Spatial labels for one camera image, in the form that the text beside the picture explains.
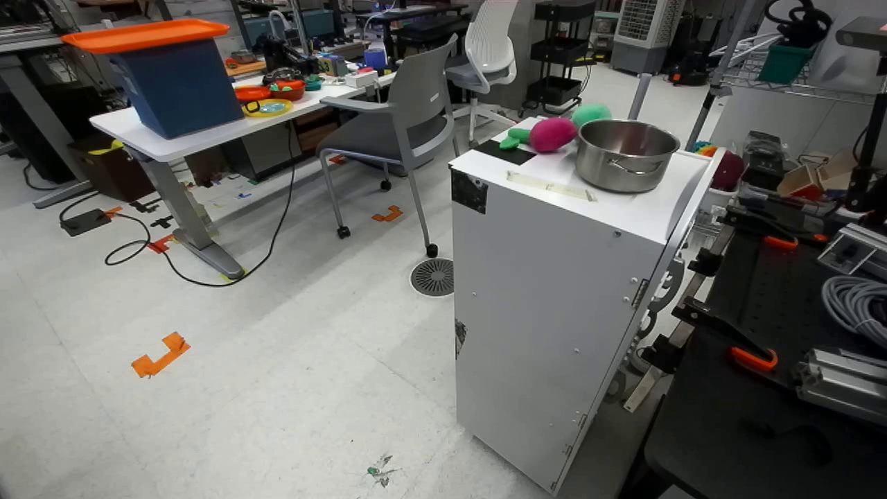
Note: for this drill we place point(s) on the stainless steel pot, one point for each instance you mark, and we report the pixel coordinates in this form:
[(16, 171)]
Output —
[(623, 171)]

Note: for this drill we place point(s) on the round grey floor drain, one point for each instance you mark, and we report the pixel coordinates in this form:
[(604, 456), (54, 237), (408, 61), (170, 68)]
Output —
[(432, 279)]

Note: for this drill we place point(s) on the white toy kitchen cabinet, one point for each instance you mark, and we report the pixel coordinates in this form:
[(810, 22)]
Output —
[(535, 313)]

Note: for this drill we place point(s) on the grey plastic chair on castors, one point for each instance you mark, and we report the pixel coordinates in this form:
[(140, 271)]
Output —
[(396, 129)]

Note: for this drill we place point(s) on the pink plush with green leaves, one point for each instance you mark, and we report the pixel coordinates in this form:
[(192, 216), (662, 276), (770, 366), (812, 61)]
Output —
[(553, 135)]

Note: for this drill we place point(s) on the green plush ball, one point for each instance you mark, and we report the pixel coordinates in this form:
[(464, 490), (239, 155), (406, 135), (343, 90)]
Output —
[(591, 114)]

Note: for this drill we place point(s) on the white swivel chair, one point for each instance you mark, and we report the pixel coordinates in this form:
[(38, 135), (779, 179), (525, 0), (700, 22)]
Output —
[(487, 52)]

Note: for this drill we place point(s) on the black shelf cart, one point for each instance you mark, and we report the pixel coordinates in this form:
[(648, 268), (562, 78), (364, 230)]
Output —
[(557, 56)]

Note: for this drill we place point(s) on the red bowl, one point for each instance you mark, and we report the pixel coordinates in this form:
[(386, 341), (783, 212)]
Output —
[(267, 90)]

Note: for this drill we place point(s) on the white desk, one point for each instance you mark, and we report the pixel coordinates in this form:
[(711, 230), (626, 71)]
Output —
[(174, 140)]

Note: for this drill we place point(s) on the dark red round plush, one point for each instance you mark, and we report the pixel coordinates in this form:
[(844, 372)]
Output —
[(727, 171)]

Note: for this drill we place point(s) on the white air cooler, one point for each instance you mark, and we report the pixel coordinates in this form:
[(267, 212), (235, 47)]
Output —
[(647, 32)]

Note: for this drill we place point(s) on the blue storage bin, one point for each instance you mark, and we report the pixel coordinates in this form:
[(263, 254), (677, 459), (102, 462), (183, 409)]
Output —
[(180, 93)]

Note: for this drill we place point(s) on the black power brick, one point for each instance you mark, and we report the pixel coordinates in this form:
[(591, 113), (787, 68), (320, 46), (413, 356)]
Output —
[(83, 223)]

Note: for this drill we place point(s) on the orange bin lid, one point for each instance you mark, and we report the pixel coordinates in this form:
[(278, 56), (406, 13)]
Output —
[(141, 35)]

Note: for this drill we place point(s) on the teal box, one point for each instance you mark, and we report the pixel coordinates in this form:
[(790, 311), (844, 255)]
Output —
[(787, 61)]

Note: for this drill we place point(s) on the grey side desk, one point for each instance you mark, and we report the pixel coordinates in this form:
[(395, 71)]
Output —
[(29, 101)]

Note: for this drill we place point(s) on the silver metal bracket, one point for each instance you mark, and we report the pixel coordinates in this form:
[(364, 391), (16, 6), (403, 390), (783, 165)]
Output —
[(853, 251)]

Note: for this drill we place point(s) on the aluminium rail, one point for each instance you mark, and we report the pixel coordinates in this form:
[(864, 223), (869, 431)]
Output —
[(845, 383)]

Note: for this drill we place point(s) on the black camera tripod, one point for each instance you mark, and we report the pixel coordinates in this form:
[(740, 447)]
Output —
[(869, 140)]

